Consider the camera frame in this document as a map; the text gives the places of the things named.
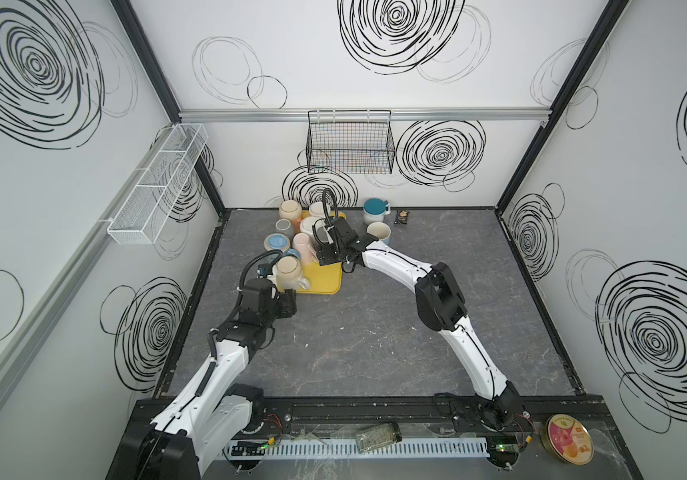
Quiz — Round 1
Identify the black wire wall basket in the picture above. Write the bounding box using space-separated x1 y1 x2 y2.
305 109 397 174

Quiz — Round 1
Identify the black corrugated cable right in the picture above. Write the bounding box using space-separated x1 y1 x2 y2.
322 187 340 226

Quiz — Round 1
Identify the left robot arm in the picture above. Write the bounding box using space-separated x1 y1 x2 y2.
107 278 298 479

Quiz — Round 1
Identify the clear plastic packet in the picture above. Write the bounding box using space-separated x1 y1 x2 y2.
355 422 403 453

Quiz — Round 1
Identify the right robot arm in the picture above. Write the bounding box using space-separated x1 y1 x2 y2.
313 217 525 431

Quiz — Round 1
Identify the white slotted cable duct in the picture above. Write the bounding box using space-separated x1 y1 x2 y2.
223 438 489 461

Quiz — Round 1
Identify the pink orange round tin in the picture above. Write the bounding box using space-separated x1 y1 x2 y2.
539 414 595 466

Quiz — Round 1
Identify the small dark snack packet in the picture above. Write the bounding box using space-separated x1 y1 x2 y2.
393 210 411 225

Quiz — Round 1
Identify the white wire wall shelf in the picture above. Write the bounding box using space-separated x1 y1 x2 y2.
108 123 209 245

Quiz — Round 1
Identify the beige mug back left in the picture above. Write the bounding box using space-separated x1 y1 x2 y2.
279 200 304 227

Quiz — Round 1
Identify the blue butterfly mug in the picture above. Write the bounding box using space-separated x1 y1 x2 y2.
264 232 292 254

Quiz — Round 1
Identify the teal lidded white mug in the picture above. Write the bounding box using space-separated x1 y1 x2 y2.
363 198 391 225

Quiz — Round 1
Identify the black corrugated cable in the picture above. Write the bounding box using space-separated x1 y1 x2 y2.
236 249 285 295
322 187 340 226

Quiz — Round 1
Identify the cream mug with handle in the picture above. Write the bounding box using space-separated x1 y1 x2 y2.
301 216 321 240

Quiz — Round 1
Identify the beige speckled mug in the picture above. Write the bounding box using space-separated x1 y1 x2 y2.
273 256 311 291

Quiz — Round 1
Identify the black corrugated cable left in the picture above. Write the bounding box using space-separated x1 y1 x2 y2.
236 249 285 295

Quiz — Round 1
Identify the pink mug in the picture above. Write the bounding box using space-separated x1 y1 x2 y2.
293 233 319 265

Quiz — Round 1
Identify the yellow plastic tray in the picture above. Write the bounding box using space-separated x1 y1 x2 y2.
289 212 343 295

